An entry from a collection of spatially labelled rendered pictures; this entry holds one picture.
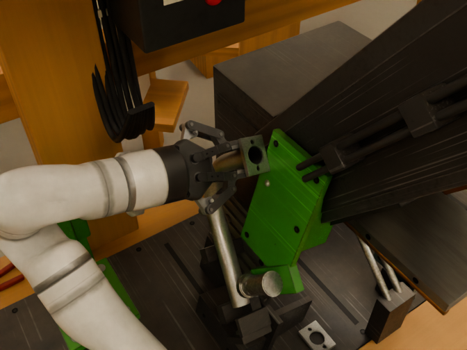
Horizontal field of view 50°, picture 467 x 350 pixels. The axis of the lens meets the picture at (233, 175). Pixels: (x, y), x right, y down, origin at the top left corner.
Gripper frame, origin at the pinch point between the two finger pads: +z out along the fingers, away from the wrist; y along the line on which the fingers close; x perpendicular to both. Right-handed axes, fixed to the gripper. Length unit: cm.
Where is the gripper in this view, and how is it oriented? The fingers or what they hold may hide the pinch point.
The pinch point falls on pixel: (240, 158)
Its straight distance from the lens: 73.4
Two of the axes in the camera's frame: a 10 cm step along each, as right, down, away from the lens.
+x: -5.5, 1.2, 8.3
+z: 8.1, -1.9, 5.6
